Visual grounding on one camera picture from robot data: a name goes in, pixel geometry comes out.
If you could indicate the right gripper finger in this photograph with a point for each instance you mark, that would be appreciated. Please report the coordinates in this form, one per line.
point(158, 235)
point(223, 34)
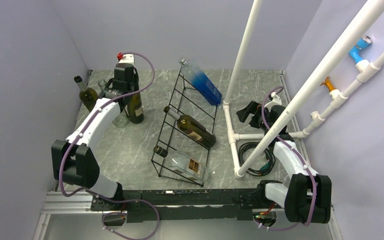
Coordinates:
point(244, 113)
point(254, 107)

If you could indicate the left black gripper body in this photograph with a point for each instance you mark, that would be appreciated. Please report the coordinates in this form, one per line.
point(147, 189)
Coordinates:
point(134, 85)

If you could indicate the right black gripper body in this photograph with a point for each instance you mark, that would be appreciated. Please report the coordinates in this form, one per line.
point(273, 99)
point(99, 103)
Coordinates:
point(260, 119)

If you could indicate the dark green wine bottle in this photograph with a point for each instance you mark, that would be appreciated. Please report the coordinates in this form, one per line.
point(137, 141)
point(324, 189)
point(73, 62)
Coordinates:
point(135, 109)

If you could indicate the dark labelled wine bottle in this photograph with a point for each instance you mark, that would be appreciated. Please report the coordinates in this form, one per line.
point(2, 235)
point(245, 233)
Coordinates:
point(192, 128)

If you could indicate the blue square glass bottle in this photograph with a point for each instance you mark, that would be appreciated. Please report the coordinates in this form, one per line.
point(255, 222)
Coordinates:
point(200, 81)

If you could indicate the clear square liquor bottle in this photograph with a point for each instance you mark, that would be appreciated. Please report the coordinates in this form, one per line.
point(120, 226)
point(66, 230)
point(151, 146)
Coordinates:
point(180, 163)

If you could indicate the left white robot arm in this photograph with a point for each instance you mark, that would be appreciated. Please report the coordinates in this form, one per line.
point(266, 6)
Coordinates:
point(73, 160)

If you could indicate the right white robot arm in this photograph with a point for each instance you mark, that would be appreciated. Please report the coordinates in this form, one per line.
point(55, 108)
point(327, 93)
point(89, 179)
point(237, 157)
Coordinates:
point(306, 195)

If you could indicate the green wine bottle far left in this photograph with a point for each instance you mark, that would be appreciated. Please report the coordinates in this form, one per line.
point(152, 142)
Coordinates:
point(87, 95)

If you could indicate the clear empty glass bottle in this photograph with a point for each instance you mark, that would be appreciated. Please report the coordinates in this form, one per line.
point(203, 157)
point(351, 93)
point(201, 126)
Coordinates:
point(121, 121)

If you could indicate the orange pipe fitting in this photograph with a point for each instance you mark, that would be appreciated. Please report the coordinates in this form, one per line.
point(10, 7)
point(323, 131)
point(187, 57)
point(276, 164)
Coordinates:
point(328, 84)

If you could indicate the blue pipe fitting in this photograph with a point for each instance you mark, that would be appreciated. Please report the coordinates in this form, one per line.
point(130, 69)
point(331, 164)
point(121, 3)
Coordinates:
point(364, 42)

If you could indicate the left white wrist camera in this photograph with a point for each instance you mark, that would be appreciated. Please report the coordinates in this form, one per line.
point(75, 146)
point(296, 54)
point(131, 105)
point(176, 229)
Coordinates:
point(124, 58)

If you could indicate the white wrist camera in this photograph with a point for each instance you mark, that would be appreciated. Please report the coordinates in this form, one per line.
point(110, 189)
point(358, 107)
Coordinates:
point(275, 100)
point(124, 58)

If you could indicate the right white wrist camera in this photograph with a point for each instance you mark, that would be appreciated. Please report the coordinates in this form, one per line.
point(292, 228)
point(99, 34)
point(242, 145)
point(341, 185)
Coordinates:
point(275, 100)

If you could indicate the black wire wine rack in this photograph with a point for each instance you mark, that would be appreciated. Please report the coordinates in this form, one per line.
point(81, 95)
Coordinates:
point(186, 137)

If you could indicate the white PVC pipe frame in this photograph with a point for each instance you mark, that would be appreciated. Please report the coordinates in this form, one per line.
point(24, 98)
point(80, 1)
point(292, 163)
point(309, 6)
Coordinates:
point(362, 21)

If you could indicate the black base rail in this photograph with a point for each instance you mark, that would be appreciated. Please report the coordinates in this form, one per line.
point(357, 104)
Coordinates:
point(189, 204)

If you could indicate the aluminium frame rail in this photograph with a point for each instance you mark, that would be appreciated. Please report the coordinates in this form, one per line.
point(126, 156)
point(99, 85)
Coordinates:
point(55, 203)

